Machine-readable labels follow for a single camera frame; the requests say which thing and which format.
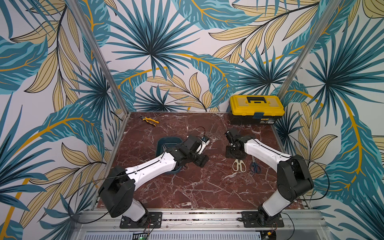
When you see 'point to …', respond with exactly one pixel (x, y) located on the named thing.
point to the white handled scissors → (240, 162)
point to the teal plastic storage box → (162, 143)
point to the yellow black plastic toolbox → (253, 109)
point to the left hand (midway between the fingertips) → (204, 159)
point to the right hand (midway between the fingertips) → (232, 155)
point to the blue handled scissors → (254, 167)
